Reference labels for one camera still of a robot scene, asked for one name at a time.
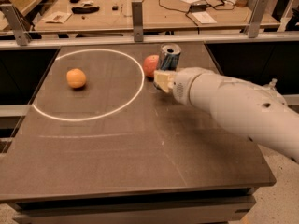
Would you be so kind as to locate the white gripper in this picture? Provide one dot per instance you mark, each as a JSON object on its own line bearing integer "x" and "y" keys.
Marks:
{"x": 181, "y": 85}

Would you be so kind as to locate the blue silver redbull can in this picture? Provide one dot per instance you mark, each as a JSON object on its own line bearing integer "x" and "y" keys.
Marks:
{"x": 169, "y": 57}

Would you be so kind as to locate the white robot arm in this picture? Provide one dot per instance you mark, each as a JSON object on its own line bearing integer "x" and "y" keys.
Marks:
{"x": 257, "y": 113}

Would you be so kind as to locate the red apple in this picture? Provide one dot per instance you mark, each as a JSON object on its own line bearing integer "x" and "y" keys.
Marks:
{"x": 150, "y": 64}

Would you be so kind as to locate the black power adapter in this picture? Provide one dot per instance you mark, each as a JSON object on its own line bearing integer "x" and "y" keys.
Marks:
{"x": 199, "y": 7}

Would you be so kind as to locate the white circle tape marking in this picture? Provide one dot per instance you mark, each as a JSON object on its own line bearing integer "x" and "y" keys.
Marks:
{"x": 114, "y": 80}

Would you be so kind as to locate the small black box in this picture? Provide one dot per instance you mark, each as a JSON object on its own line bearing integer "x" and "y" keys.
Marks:
{"x": 115, "y": 7}

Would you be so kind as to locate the orange fruit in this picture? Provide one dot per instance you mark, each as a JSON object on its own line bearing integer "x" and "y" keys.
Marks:
{"x": 76, "y": 78}

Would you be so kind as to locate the clear plastic bottle right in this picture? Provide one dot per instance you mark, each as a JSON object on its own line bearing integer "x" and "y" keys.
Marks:
{"x": 274, "y": 84}

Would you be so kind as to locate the black flat device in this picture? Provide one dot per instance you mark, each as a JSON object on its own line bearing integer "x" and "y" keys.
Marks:
{"x": 85, "y": 10}

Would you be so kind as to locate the beige paper card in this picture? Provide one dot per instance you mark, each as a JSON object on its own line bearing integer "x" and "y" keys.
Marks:
{"x": 57, "y": 17}

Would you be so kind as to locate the middle metal rail bracket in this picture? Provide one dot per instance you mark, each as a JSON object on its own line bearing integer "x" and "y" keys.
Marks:
{"x": 137, "y": 15}

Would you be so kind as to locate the metal rail bracket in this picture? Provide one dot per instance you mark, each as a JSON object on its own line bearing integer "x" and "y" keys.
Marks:
{"x": 256, "y": 17}
{"x": 14, "y": 20}
{"x": 137, "y": 15}

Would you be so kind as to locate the right metal rail bracket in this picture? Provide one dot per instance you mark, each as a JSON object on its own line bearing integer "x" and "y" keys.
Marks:
{"x": 256, "y": 17}

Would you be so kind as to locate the left metal rail bracket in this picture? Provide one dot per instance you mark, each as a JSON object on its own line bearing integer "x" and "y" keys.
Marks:
{"x": 14, "y": 20}

